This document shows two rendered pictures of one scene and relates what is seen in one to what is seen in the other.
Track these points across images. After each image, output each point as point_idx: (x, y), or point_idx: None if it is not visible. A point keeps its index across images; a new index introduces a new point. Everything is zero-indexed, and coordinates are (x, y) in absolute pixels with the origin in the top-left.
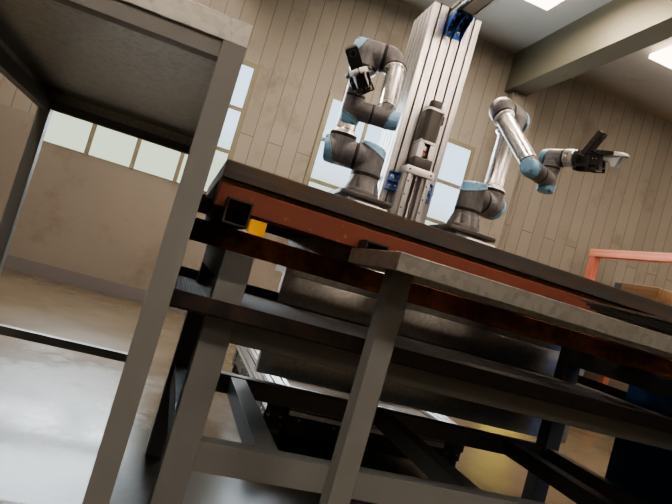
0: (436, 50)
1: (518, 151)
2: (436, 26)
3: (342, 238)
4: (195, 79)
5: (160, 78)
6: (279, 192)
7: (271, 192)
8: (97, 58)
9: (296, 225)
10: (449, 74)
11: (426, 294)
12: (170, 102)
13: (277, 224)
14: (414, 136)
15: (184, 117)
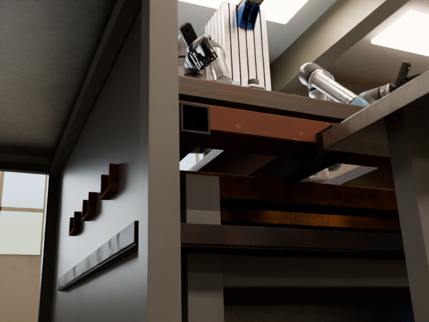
0: (237, 39)
1: (343, 98)
2: (230, 21)
3: (299, 135)
4: (71, 39)
5: (26, 56)
6: (222, 98)
7: (211, 104)
8: None
9: (251, 130)
10: (254, 57)
11: (375, 195)
12: (28, 99)
13: (228, 136)
14: None
15: (39, 121)
